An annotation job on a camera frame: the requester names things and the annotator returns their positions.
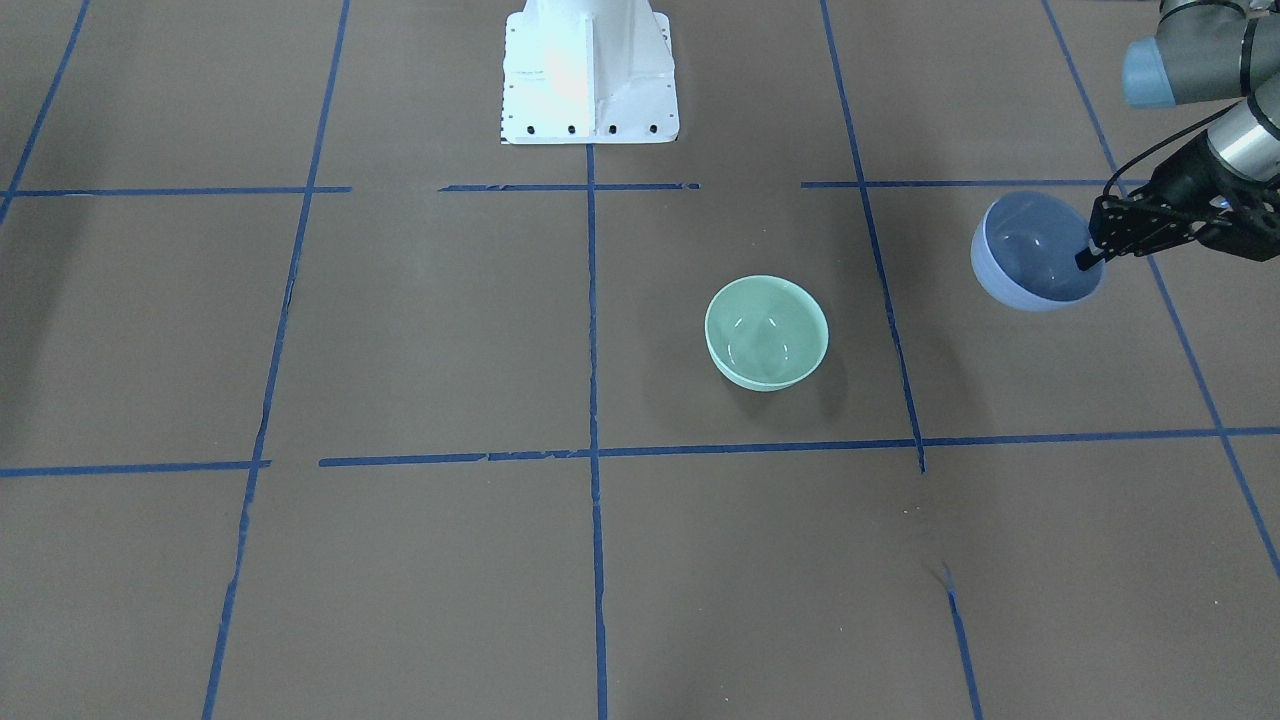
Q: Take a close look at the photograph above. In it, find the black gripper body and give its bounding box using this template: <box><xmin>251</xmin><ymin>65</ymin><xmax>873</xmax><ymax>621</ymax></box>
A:
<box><xmin>1091</xmin><ymin>135</ymin><xmax>1279</xmax><ymax>263</ymax></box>

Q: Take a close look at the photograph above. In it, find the brown paper table mat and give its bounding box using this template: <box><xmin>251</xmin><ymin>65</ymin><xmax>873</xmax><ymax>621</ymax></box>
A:
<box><xmin>3</xmin><ymin>1</ymin><xmax>1277</xmax><ymax>719</ymax></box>

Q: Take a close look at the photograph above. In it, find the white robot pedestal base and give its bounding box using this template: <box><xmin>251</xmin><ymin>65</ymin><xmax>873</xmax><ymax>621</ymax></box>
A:
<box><xmin>500</xmin><ymin>1</ymin><xmax>681</xmax><ymax>145</ymax></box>

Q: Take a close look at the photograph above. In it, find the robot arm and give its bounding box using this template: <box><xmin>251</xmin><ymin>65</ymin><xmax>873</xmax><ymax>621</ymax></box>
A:
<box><xmin>1075</xmin><ymin>1</ymin><xmax>1279</xmax><ymax>272</ymax></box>

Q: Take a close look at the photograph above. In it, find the green bowl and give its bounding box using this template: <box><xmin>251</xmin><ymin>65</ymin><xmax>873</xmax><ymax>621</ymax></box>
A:
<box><xmin>703</xmin><ymin>275</ymin><xmax>829</xmax><ymax>393</ymax></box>

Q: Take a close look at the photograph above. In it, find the blue bowl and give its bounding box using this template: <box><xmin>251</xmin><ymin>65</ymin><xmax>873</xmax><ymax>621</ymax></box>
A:
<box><xmin>970</xmin><ymin>191</ymin><xmax>1106</xmax><ymax>313</ymax></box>

